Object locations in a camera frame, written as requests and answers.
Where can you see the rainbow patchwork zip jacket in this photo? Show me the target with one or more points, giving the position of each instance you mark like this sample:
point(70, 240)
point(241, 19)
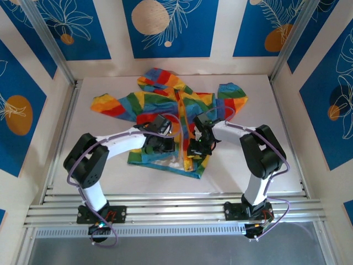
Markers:
point(154, 102)

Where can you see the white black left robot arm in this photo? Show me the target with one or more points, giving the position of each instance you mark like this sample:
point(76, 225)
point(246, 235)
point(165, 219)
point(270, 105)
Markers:
point(121, 142)

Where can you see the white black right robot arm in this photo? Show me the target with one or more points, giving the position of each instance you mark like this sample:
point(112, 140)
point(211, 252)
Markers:
point(231, 132)

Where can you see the grey metal sheet panel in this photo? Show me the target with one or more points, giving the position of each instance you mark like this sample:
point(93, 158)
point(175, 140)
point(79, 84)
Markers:
point(176, 252)

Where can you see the aluminium front rail beam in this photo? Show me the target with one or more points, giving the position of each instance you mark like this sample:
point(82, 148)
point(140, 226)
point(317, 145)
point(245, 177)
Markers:
point(176, 209)

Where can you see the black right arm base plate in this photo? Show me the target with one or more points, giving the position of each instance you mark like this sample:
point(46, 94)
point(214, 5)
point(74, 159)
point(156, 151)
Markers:
point(233, 211)

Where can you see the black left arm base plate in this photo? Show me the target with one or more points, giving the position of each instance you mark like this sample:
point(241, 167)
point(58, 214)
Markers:
point(118, 212)

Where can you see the aluminium side rail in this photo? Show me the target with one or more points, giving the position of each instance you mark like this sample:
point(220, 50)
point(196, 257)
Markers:
point(62, 138)
point(289, 138)

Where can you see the blue floral wall panel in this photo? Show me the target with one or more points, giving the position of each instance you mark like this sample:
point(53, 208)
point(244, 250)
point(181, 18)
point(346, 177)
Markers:
point(317, 41)
point(88, 44)
point(187, 41)
point(16, 82)
point(325, 110)
point(27, 33)
point(253, 27)

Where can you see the aluminium frame post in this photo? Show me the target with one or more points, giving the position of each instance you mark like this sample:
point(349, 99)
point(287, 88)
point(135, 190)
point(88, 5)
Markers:
point(49, 41)
point(295, 38)

